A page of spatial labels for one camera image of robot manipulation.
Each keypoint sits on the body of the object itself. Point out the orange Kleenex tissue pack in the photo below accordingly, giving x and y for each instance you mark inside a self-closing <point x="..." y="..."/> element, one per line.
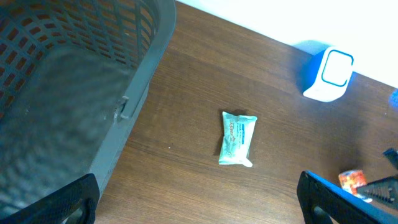
<point x="351" y="180"/>

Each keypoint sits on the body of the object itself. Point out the grey plastic mesh basket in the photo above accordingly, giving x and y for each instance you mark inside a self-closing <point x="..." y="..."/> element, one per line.
<point x="74" y="77"/>

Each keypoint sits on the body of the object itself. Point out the teal wet wipes packet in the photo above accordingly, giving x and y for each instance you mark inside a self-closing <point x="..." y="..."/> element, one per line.
<point x="238" y="132"/>

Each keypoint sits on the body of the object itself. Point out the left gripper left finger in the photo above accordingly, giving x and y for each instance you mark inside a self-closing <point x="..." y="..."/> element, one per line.
<point x="82" y="194"/>

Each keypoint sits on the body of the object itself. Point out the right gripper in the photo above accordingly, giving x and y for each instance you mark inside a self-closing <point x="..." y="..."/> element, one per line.
<point x="384" y="191"/>

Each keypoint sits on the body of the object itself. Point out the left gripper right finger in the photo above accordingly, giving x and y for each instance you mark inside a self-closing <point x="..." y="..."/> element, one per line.
<point x="323" y="202"/>

